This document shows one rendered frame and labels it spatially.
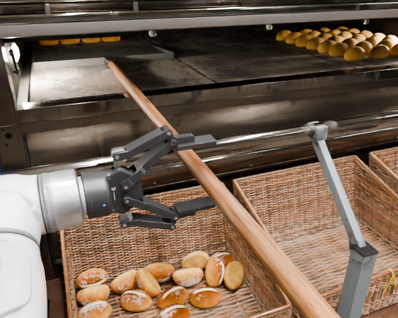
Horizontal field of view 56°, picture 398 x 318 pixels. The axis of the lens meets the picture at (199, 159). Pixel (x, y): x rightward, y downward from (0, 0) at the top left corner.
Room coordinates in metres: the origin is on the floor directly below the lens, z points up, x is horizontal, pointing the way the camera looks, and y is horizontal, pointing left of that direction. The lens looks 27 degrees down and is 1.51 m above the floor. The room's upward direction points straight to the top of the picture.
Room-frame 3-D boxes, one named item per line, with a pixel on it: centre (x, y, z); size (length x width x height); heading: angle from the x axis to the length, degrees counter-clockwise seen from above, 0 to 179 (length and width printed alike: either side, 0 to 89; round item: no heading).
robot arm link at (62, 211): (0.49, 0.21, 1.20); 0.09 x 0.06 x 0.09; 21
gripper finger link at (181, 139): (0.55, 0.03, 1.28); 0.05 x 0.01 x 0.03; 111
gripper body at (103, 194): (0.51, 0.14, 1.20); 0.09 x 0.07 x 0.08; 111
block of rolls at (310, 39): (1.91, -0.73, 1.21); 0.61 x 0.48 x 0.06; 21
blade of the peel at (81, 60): (1.67, 0.43, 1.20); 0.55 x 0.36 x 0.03; 112
